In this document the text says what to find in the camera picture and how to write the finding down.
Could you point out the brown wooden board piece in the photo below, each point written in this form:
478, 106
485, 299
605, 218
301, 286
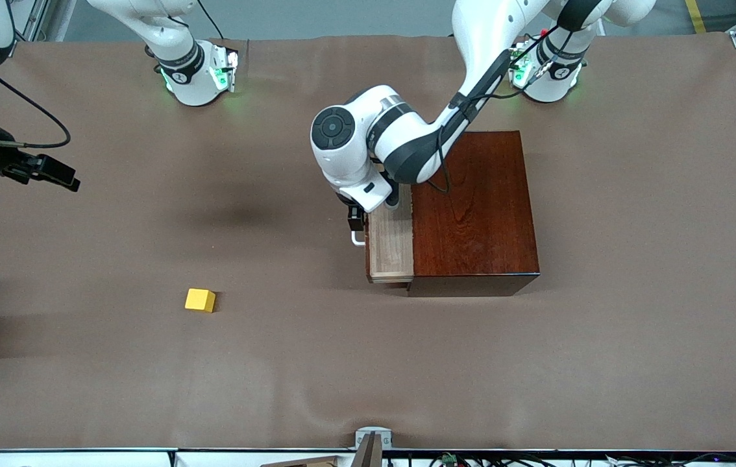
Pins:
316, 462

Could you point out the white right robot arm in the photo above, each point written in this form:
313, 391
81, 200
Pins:
189, 87

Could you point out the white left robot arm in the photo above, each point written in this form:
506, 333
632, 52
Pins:
342, 165

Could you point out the yellow cube block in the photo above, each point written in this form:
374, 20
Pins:
199, 299

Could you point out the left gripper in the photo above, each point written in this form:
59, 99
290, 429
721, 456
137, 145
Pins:
356, 219

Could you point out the dark red-brown wooden cabinet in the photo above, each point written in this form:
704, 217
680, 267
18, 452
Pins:
485, 220

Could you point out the yellow floor tape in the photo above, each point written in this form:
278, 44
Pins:
694, 13

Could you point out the white base box green light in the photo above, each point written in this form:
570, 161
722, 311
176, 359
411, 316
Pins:
225, 71
520, 74

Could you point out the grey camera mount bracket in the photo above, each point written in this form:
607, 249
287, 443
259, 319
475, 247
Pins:
373, 447

